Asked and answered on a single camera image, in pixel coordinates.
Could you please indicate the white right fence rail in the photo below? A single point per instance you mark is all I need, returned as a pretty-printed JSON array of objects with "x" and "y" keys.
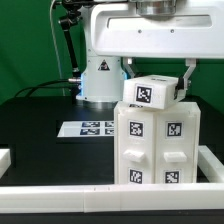
[{"x": 210, "y": 165}]

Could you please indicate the white fence rail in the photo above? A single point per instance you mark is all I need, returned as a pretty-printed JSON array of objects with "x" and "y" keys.
[
  {"x": 5, "y": 161},
  {"x": 111, "y": 198},
  {"x": 210, "y": 165}
]

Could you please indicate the white cabinet top block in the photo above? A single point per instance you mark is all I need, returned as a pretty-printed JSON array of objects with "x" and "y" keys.
[{"x": 153, "y": 91}]

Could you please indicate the white cabinet body box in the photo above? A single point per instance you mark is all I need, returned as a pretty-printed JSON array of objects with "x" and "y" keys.
[{"x": 178, "y": 108}]

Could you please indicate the white front fence rail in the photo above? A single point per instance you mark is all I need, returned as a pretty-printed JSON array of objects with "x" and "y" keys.
[{"x": 111, "y": 198}]

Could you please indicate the white cabinet door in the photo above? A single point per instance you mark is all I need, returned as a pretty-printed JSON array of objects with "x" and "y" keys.
[
  {"x": 177, "y": 137},
  {"x": 134, "y": 147}
]

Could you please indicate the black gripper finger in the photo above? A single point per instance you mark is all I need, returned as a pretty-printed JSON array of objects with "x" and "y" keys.
[
  {"x": 130, "y": 66},
  {"x": 183, "y": 81}
]

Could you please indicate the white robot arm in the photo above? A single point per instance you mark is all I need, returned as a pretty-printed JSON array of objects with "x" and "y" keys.
[{"x": 103, "y": 78}]

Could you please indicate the white left fence rail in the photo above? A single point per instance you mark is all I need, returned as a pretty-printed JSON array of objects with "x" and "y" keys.
[{"x": 5, "y": 161}]

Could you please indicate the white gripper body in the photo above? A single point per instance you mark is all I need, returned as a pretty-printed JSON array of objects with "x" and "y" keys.
[{"x": 195, "y": 30}]

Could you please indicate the white marker base plate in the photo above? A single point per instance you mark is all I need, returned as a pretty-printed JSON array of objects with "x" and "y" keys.
[{"x": 86, "y": 129}]

